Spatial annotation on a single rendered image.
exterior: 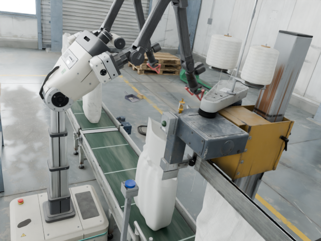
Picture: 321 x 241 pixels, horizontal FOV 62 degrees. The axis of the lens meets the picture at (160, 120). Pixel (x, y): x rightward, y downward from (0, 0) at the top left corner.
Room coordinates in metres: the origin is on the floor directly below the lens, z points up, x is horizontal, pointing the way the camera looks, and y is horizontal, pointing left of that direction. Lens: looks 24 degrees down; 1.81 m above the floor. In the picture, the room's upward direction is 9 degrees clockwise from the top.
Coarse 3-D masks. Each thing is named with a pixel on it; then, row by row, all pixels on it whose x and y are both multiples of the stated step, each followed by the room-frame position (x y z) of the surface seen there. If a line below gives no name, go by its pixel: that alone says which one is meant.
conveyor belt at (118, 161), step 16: (96, 144) 2.33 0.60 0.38; (112, 144) 2.38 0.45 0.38; (128, 144) 2.43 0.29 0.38; (112, 160) 2.10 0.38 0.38; (128, 160) 2.14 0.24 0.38; (112, 176) 1.86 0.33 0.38; (128, 176) 1.89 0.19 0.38; (112, 192) 1.76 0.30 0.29; (144, 224) 1.39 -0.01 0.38; (176, 224) 1.44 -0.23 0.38; (160, 240) 1.28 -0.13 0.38; (176, 240) 1.30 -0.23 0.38; (192, 240) 1.32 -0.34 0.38
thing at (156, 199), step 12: (156, 132) 1.65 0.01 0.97; (156, 144) 1.45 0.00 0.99; (144, 156) 1.56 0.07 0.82; (156, 156) 1.43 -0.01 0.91; (144, 168) 1.51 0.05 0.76; (156, 168) 1.42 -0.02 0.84; (144, 180) 1.48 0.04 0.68; (156, 180) 1.37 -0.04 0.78; (168, 180) 1.36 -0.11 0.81; (144, 192) 1.45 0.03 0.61; (156, 192) 1.34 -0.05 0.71; (168, 192) 1.34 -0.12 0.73; (144, 204) 1.43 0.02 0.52; (156, 204) 1.33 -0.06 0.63; (168, 204) 1.35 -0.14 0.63; (144, 216) 1.43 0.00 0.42; (156, 216) 1.32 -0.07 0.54; (168, 216) 1.36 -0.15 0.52; (156, 228) 1.33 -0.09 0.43
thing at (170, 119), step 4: (164, 112) 1.17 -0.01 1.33; (168, 112) 1.17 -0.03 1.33; (164, 116) 1.15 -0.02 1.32; (168, 116) 1.13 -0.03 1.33; (172, 116) 1.14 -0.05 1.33; (176, 116) 1.14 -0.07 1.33; (168, 120) 1.12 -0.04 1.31; (172, 120) 1.12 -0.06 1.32; (176, 120) 1.13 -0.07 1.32; (160, 124) 1.17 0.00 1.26; (168, 124) 1.12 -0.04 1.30; (172, 124) 1.12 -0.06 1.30; (176, 124) 1.13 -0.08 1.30; (160, 128) 1.17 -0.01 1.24; (164, 128) 1.14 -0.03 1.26; (168, 128) 1.11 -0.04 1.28; (172, 128) 1.12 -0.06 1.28; (164, 132) 1.13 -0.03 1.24; (168, 132) 1.11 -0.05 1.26; (172, 132) 1.12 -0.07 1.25
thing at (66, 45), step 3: (66, 33) 4.41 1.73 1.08; (69, 33) 4.39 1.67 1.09; (63, 36) 4.19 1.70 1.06; (66, 36) 4.41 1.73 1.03; (63, 39) 4.19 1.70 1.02; (66, 39) 4.11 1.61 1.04; (63, 42) 4.19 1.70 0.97; (66, 42) 4.09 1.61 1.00; (63, 45) 4.18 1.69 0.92; (66, 45) 4.08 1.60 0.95; (69, 45) 4.02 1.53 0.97; (63, 48) 4.17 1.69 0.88; (66, 48) 4.06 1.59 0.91; (63, 51) 4.17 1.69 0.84
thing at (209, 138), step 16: (176, 112) 1.21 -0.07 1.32; (192, 112) 1.20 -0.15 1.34; (176, 128) 1.14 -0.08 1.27; (192, 128) 1.05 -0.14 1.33; (208, 128) 1.05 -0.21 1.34; (224, 128) 1.08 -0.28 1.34; (240, 128) 1.12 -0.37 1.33; (176, 144) 1.14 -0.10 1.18; (192, 144) 1.02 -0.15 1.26; (208, 144) 0.95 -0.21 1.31; (224, 144) 0.99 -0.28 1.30; (240, 144) 1.05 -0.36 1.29; (176, 160) 1.15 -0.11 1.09
